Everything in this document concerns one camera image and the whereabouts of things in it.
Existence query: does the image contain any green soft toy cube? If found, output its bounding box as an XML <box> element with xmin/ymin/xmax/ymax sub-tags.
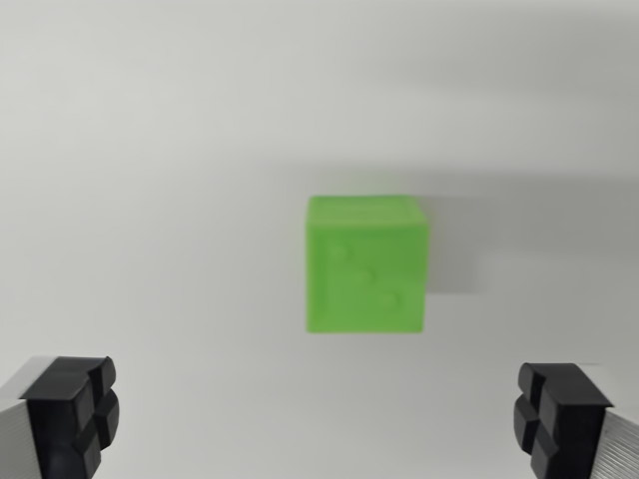
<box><xmin>305</xmin><ymin>194</ymin><xmax>431</xmax><ymax>334</ymax></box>

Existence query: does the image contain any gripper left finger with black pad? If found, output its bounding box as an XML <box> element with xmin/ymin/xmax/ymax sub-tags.
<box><xmin>0</xmin><ymin>355</ymin><xmax>122</xmax><ymax>479</ymax></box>

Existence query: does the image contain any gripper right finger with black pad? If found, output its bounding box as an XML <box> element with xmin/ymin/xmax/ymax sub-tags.
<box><xmin>512</xmin><ymin>362</ymin><xmax>639</xmax><ymax>479</ymax></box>

